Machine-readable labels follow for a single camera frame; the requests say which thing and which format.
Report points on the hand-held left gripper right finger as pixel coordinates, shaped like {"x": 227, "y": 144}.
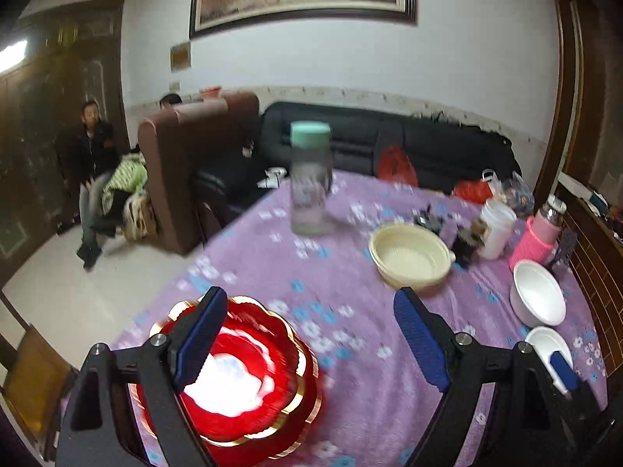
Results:
{"x": 421, "y": 345}

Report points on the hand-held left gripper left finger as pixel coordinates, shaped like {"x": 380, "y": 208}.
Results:
{"x": 199, "y": 345}

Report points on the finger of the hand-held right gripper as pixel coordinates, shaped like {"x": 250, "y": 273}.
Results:
{"x": 564, "y": 372}

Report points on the large white paper bowl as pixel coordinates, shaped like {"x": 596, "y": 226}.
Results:
{"x": 542, "y": 340}

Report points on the red gold-rimmed plate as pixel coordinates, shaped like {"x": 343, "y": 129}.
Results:
{"x": 265, "y": 335}

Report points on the red ribbed plastic bowl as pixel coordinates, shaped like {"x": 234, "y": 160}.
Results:
{"x": 297, "y": 447}

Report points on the stacked white bowls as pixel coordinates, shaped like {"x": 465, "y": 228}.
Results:
{"x": 538, "y": 292}

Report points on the cream plastic bowl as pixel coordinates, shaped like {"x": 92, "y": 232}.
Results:
{"x": 409, "y": 253}

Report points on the black device with cork knob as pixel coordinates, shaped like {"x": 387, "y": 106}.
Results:
{"x": 467, "y": 243}

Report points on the black metal stand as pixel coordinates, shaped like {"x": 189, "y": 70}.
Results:
{"x": 564, "y": 250}

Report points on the wooden sideboard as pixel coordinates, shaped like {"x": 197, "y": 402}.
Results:
{"x": 594, "y": 253}

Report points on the purple floral tablecloth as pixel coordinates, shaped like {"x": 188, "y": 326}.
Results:
{"x": 301, "y": 262}

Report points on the white plastic jar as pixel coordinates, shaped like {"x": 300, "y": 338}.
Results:
{"x": 496, "y": 228}

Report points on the bottle in pink knit sleeve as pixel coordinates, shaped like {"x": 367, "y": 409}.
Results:
{"x": 535, "y": 236}

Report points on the small red bag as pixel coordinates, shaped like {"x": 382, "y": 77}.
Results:
{"x": 469, "y": 189}

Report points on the wooden chair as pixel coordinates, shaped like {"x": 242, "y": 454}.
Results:
{"x": 34, "y": 379}

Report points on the clear plastic bag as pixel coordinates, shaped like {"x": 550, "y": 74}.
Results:
{"x": 516, "y": 194}

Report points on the brown armchair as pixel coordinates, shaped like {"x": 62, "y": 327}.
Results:
{"x": 190, "y": 165}

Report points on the red plastic bag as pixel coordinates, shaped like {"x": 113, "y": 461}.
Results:
{"x": 396, "y": 165}

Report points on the white paper item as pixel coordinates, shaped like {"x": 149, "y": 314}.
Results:
{"x": 272, "y": 178}

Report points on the green patterned cloth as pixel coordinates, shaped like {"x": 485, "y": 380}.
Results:
{"x": 124, "y": 177}

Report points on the clear bottle with green lid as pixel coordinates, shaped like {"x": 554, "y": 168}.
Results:
{"x": 310, "y": 180}

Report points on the black sofa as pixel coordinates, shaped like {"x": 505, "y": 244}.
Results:
{"x": 389, "y": 141}

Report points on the red item on armchair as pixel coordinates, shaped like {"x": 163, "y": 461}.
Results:
{"x": 211, "y": 92}

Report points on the dark wooden wardrobe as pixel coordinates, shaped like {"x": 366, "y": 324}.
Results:
{"x": 48, "y": 121}

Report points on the small wall plaque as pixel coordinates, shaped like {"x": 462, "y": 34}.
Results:
{"x": 180, "y": 57}

